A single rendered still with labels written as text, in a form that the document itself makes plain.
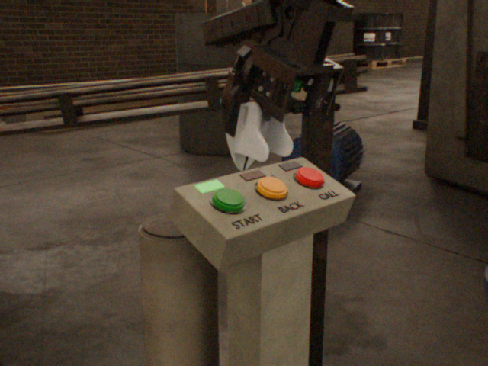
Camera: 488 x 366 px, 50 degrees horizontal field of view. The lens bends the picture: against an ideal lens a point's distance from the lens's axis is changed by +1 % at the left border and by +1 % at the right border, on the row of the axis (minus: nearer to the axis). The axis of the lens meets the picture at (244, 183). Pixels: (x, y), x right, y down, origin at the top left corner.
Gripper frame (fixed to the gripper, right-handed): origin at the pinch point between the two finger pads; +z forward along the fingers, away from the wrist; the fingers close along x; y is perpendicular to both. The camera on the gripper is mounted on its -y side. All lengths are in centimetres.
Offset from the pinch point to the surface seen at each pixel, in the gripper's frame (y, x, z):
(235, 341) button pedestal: 5.7, 2.5, 27.3
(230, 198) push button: 0.4, -0.3, 5.7
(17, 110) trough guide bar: -43.7, -8.6, 15.1
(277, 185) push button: 0.4, 7.7, 5.7
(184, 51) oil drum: -218, 160, 80
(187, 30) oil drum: -220, 160, 68
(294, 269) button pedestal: 6.8, 8.7, 15.4
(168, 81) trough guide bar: -31.8, 11.8, 5.9
